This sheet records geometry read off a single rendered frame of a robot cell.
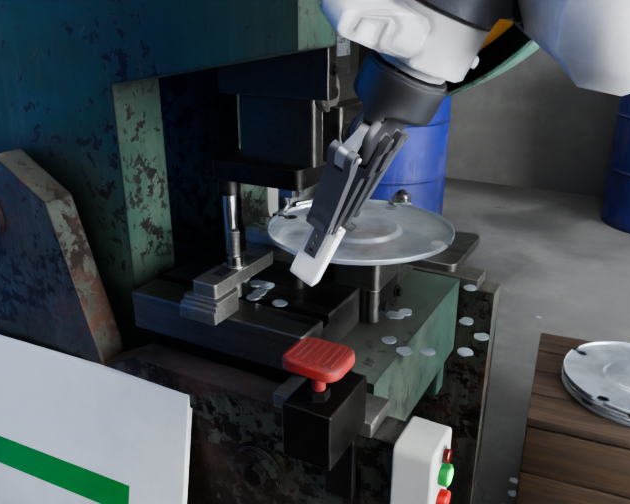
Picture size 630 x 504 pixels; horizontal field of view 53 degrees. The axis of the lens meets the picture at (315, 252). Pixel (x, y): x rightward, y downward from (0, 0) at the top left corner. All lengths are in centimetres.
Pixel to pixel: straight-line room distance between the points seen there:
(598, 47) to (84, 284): 79
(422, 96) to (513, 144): 379
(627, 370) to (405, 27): 114
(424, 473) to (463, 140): 372
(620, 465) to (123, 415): 92
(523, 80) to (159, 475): 361
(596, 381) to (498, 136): 302
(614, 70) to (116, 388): 81
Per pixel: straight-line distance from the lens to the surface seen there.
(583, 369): 149
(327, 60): 85
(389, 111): 53
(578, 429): 135
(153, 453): 102
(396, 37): 50
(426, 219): 104
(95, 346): 104
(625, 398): 143
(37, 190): 102
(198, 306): 87
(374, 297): 96
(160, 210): 104
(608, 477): 141
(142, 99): 99
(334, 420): 69
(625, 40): 46
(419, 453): 77
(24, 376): 116
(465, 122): 436
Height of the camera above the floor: 111
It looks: 21 degrees down
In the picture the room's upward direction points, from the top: straight up
